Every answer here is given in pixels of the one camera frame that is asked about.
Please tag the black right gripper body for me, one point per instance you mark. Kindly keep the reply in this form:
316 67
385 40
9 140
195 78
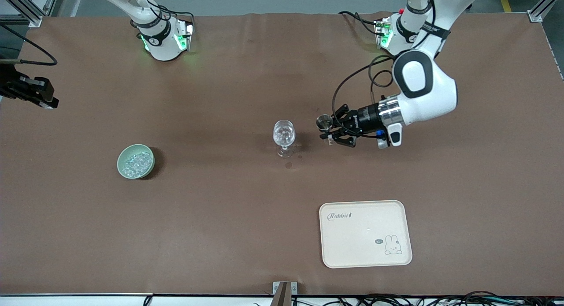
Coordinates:
13 87

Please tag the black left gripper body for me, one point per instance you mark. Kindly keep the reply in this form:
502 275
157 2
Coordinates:
364 116

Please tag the steel double jigger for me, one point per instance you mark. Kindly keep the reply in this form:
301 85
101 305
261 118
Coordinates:
324 121

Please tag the clear ice cube pile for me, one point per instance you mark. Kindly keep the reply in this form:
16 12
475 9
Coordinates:
136 164

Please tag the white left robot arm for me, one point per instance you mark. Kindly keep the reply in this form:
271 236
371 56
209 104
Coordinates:
427 90

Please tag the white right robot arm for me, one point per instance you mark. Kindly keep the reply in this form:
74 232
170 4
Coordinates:
161 46

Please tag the clear wine glass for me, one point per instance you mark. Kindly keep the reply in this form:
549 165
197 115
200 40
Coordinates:
284 134

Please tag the cream tray with rabbit print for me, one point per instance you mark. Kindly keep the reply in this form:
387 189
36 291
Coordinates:
365 235

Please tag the pale green bowl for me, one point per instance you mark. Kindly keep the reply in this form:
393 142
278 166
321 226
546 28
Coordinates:
134 148

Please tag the aluminium frame post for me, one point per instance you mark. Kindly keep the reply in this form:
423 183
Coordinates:
26 13
539 10

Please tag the metal table edge bracket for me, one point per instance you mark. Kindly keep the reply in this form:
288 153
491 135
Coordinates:
285 292

